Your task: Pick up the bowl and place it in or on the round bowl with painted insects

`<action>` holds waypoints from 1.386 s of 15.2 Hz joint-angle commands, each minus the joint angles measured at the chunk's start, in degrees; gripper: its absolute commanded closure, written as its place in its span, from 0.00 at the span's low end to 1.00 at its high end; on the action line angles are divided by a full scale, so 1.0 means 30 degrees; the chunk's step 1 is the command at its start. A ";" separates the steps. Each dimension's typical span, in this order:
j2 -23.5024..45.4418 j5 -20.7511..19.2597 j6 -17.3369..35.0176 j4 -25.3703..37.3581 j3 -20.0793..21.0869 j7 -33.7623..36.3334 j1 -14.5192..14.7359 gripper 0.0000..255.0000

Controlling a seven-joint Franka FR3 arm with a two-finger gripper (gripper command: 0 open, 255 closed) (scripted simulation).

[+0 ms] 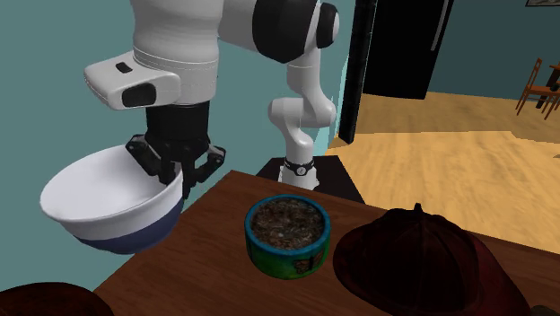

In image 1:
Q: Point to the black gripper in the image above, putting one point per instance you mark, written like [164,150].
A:
[177,131]

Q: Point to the white bowl with blue base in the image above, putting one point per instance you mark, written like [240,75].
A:
[109,205]

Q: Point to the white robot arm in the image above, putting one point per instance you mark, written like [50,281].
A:
[175,43]

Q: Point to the brown wooden table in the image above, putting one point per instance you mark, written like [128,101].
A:
[197,271]

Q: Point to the blue green pot with soil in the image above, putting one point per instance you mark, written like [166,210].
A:
[286,258]

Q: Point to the black robot stand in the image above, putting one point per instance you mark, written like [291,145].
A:
[337,179]

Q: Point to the dark red round object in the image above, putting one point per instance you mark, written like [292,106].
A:
[48,302]

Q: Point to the black refrigerator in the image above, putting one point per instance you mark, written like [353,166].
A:
[398,48]

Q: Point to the dark red hat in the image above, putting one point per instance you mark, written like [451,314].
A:
[415,258]

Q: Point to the wooden chair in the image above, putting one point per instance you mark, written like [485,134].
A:
[531,89]

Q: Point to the framed wall picture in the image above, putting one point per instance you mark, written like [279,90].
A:
[542,2]

